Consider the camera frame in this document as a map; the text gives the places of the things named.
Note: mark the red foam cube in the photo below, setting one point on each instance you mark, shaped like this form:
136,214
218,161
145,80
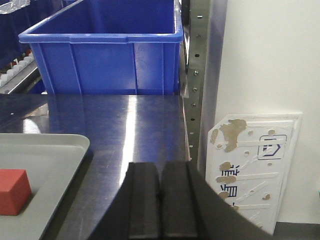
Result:
15,190

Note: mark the grey metal tray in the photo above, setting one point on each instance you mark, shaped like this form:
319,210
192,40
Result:
51,162

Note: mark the roller conveyor rail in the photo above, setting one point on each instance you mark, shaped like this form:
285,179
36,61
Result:
21,78

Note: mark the clear plastic bag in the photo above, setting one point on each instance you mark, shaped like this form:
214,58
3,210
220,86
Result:
10,6

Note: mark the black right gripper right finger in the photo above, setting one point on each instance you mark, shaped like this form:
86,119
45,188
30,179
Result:
177,210

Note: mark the blue plastic bin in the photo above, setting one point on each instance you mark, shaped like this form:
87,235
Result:
126,47
17,21

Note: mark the blue plastic bin left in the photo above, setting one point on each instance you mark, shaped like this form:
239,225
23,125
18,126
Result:
17,21

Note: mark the white foam board panel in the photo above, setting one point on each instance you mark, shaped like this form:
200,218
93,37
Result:
248,160

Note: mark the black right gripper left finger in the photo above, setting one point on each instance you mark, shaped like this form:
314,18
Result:
144,222

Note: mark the blue plastic bin right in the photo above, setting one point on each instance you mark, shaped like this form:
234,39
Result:
126,47

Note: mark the perforated metal shelf post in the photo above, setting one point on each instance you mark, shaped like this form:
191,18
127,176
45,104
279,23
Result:
204,26

